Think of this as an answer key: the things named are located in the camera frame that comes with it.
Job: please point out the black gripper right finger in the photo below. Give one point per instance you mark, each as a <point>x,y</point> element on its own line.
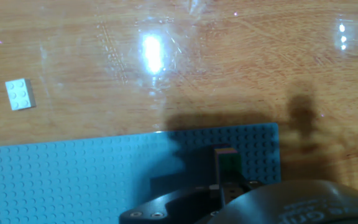
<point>253,183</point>

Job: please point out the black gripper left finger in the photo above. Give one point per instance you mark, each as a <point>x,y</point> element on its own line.
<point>179,205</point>

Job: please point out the light pink Lego brick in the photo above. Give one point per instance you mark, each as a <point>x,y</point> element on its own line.
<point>225,151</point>

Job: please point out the grey Lego baseplate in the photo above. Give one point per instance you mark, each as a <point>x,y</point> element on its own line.
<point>73,180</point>

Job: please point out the white Lego brick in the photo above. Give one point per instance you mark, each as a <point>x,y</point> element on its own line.
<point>20,94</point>

